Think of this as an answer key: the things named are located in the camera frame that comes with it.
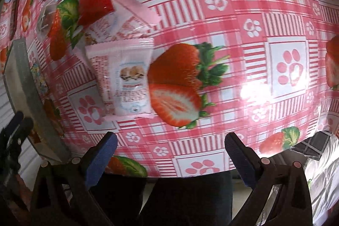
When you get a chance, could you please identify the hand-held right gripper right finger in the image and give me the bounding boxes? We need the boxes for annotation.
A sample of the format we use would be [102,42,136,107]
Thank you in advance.
[225,132,314,226]

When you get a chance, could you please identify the colourful yellow snack packet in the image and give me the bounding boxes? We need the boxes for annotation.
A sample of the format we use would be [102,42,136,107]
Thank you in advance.
[31,63,49,95]

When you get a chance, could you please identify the grey storage box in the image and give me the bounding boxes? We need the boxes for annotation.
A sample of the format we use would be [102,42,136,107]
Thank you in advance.
[3,38,72,163]

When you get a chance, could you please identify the pink strawberry tablecloth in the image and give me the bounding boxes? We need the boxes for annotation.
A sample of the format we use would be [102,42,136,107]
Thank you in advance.
[0,0,339,179]

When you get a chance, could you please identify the pink cookie snack packet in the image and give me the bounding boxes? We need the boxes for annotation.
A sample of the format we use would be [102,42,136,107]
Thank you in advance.
[85,0,162,46]
[85,39,157,122]

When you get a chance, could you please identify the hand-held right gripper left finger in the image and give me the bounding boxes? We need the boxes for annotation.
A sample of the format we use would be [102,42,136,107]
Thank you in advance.
[29,131,118,226]

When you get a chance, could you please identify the person's leg dark trousers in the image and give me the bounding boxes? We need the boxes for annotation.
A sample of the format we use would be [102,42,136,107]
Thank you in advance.
[90,170,233,226]

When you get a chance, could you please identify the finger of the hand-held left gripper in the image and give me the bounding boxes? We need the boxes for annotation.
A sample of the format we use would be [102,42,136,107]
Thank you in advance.
[0,118,34,189]
[0,112,24,147]

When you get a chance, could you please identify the dark checked cloth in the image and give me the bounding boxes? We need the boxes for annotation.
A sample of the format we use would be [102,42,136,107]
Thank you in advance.
[291,131,333,161]

